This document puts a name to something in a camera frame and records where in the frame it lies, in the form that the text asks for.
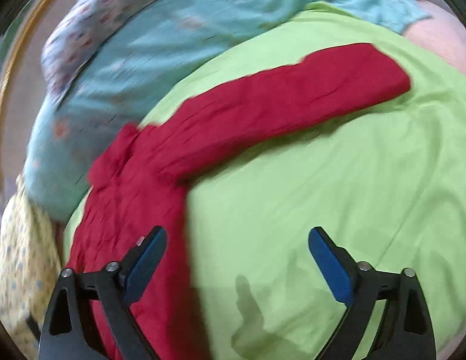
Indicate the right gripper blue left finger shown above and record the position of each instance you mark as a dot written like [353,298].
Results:
[70,331]

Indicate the gold picture frame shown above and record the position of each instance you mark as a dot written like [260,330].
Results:
[33,15]

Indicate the red quilted puffer jacket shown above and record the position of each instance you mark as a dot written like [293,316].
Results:
[143,178]

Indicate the yellow patterned cloth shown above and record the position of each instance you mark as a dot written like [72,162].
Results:
[29,268]

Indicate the pink blanket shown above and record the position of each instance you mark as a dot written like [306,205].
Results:
[441,33]

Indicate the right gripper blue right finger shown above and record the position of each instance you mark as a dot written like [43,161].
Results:
[405,329]

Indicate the light green bed sheet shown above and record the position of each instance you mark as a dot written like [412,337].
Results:
[387,182]

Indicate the teal floral quilt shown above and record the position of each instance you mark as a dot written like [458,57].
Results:
[139,64]

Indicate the grey cartoon print pillow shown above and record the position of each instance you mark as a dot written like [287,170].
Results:
[75,40]

